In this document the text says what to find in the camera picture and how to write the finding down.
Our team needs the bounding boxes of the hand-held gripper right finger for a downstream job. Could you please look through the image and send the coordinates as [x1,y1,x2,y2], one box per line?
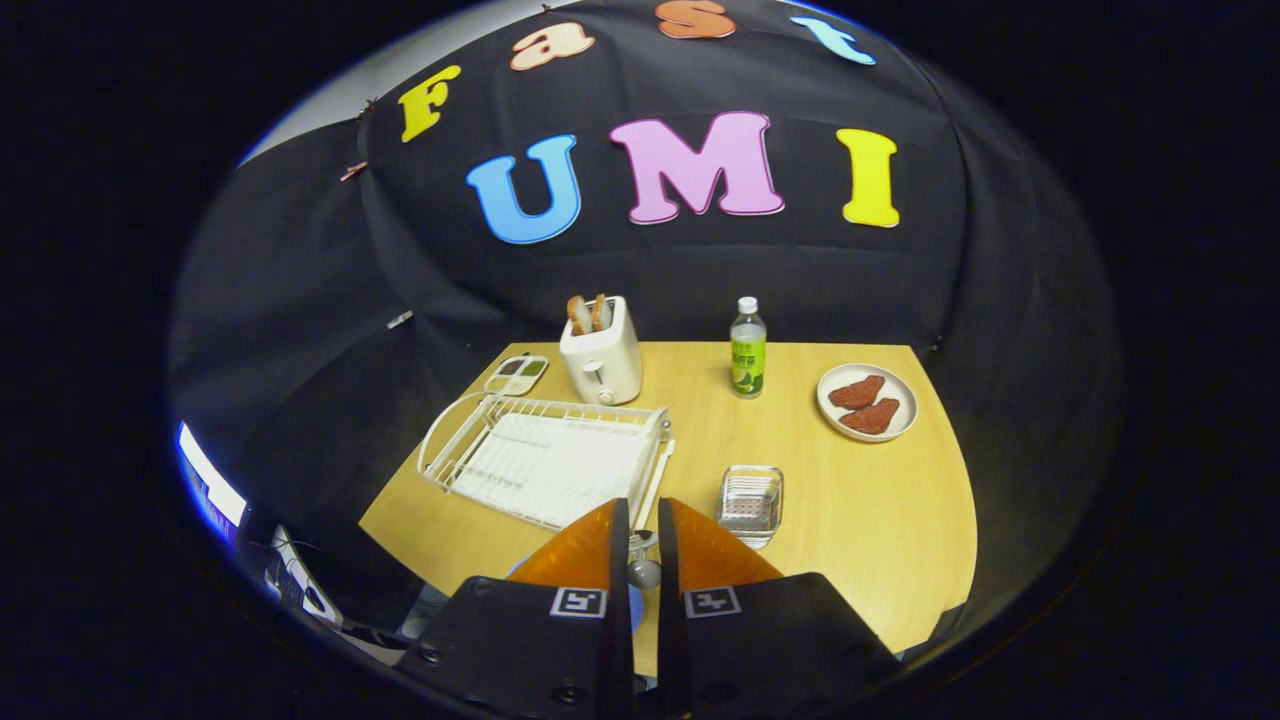
[657,497,901,720]

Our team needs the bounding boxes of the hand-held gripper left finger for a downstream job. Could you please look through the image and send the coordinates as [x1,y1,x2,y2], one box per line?
[395,498,637,720]

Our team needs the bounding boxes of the spoon with blue checked handle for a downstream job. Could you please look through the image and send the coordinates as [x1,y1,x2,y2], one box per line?
[628,530,663,592]

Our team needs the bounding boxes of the light blue plate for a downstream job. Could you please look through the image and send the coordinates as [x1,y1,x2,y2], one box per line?
[505,555,647,637]

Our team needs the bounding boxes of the metal wire basket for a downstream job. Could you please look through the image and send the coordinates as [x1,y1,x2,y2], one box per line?
[716,465,786,551]

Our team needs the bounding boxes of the white wire dish rack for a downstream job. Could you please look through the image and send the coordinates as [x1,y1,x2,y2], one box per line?
[417,392,676,532]

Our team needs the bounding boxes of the white round dish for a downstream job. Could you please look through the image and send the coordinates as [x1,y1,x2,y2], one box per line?
[816,362,920,444]

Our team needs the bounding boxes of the white toaster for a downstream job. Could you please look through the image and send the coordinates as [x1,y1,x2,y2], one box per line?
[559,296,644,407]

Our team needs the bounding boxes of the green label drink bottle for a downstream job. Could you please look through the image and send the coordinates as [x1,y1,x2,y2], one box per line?
[729,296,769,401]

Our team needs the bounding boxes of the white divided condiment tray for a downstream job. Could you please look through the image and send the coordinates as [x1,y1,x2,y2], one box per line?
[484,355,551,398]

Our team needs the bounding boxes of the red meat slice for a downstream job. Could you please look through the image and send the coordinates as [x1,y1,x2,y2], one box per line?
[828,375,888,411]
[838,398,902,437]

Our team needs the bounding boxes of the black backdrop cloth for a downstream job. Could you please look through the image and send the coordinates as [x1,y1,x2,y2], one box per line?
[170,0,1123,626]

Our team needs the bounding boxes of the lit laptop screen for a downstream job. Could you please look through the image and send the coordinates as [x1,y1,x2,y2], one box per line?
[178,420,249,547]

